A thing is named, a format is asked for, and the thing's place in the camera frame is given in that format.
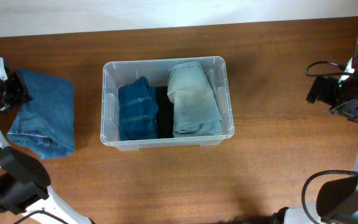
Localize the dark blue jeans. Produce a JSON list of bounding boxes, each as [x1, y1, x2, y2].
[[7, 69, 75, 159]]

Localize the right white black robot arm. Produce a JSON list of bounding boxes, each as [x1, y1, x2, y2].
[[260, 39, 358, 223]]

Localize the right black cable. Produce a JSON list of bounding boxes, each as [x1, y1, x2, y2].
[[301, 60, 358, 224]]

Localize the black cable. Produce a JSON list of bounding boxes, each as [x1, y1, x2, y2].
[[0, 48, 70, 224], [301, 60, 358, 224]]

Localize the left black cable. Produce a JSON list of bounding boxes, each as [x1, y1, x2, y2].
[[0, 48, 70, 224]]

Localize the light blue jeans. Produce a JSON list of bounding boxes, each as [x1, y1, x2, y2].
[[167, 61, 223, 138]]

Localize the black taped garment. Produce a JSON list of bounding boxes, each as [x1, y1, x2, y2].
[[156, 86, 173, 138]]

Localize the clear plastic storage container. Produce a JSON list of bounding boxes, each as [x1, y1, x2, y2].
[[100, 56, 234, 151]]

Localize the teal taped shirt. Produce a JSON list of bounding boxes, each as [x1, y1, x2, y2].
[[118, 76, 158, 141]]

